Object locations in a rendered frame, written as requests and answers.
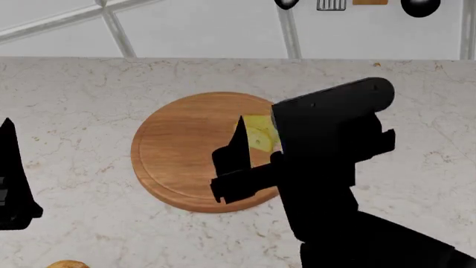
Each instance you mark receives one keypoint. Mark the metal slotted hanging spatula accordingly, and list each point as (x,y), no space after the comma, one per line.
(331,4)

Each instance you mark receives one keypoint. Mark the small wooden hanging board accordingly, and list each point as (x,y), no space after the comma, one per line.
(370,2)

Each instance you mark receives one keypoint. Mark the golden bread roll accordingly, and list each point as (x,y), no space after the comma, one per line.
(67,264)

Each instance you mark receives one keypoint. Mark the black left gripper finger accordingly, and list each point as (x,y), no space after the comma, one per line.
(9,162)

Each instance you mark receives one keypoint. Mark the yellow cheese wedge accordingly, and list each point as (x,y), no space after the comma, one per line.
(260,131)

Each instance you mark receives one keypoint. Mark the large black hanging ladle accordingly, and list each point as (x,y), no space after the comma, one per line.
(420,7)

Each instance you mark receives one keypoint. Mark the small black hanging ladle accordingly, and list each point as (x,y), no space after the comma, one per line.
(286,3)

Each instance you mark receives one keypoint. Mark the round wooden cutting board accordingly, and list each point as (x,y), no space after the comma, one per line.
(178,150)

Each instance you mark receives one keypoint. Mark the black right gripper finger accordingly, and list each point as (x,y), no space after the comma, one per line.
(234,153)

